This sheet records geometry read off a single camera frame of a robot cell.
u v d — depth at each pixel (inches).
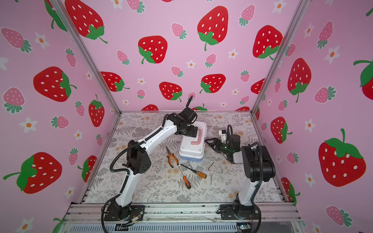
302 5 27.1
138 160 21.9
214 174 34.6
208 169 35.5
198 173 33.9
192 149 33.2
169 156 37.6
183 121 26.5
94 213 29.6
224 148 33.0
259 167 18.6
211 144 33.8
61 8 26.9
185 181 33.0
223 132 35.4
